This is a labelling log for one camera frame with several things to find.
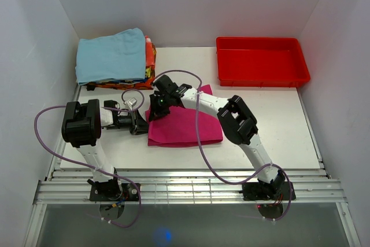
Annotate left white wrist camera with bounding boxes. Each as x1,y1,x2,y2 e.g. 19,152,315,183
124,98,137,112

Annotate aluminium rail frame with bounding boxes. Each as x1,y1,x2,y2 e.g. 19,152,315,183
26,88,361,246

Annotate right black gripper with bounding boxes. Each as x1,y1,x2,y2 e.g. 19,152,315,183
149,94,171,123

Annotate red plastic tray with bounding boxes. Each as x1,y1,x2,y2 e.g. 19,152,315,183
216,37,310,88

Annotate pink trousers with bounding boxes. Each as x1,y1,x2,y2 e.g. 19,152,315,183
145,84,224,148

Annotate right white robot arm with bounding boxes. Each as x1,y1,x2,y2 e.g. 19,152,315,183
149,73,293,201

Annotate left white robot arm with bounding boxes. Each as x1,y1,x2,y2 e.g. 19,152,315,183
61,98,149,201

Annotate folded orange patterned trousers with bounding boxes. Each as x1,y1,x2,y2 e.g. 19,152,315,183
85,36,157,91

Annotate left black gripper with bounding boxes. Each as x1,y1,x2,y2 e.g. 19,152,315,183
107,109,154,135

